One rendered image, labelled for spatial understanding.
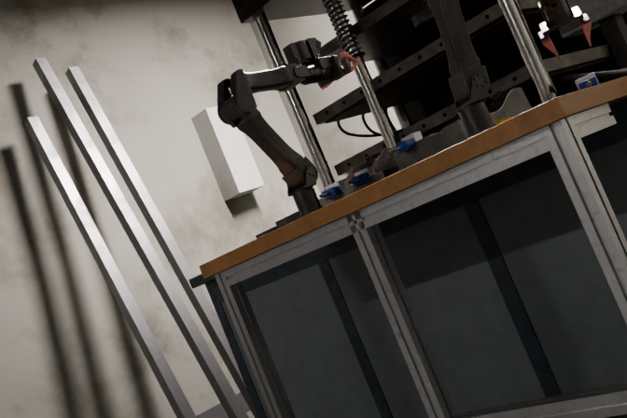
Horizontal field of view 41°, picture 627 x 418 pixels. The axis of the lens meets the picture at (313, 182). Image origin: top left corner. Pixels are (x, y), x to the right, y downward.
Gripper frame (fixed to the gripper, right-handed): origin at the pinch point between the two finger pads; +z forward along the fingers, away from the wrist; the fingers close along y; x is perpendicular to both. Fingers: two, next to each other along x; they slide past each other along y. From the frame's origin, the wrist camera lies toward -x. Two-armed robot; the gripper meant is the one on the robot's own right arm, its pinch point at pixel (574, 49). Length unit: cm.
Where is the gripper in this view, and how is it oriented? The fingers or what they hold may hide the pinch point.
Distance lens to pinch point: 220.9
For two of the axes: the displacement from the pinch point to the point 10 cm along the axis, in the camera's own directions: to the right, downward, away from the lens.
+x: -0.9, 5.0, -8.6
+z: 5.0, 7.7, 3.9
